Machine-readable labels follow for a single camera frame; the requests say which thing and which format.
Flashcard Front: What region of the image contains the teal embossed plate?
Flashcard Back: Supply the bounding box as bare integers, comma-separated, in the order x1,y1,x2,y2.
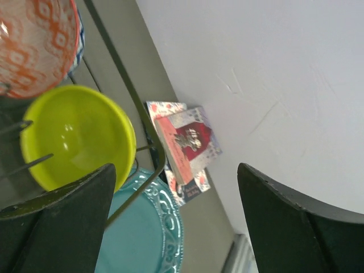
95,177,184,272

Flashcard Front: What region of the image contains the lime green bowl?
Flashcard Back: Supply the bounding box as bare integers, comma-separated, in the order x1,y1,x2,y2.
20,85,137,191

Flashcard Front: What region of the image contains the grey wire dish rack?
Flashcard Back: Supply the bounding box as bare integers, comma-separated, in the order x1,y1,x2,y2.
1,1,166,227

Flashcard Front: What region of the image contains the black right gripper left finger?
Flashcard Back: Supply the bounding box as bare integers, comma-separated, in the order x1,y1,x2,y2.
1,163,116,272

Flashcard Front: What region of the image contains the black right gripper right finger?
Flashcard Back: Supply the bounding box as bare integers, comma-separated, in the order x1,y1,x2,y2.
237,163,363,272

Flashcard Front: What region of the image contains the orange blue patterned bowl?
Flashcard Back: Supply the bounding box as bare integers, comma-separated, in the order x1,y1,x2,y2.
1,1,85,99

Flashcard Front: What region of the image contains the red illustrated book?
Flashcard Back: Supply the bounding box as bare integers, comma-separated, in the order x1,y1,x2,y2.
154,106,222,185

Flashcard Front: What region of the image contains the dark lettered book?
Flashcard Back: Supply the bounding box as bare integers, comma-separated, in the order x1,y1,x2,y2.
144,101,210,206

